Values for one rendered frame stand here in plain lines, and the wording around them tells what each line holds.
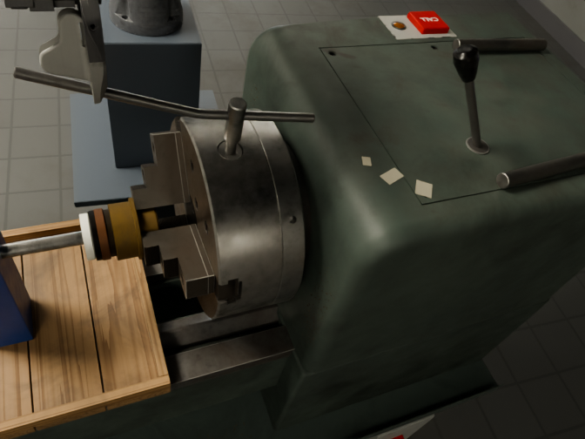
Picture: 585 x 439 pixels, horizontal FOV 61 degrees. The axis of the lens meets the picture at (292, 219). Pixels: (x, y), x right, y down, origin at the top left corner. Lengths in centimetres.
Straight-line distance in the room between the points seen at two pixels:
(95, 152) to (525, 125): 99
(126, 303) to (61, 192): 141
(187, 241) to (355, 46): 44
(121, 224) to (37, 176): 166
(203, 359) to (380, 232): 43
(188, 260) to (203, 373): 26
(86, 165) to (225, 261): 75
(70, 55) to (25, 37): 265
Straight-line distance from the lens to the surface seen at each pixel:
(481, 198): 71
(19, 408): 89
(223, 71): 296
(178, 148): 75
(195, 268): 69
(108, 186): 128
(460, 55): 68
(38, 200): 229
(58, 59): 55
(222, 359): 91
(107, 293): 95
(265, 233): 66
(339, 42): 90
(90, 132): 142
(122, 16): 114
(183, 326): 93
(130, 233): 74
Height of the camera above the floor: 170
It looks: 50 degrees down
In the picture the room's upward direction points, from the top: 16 degrees clockwise
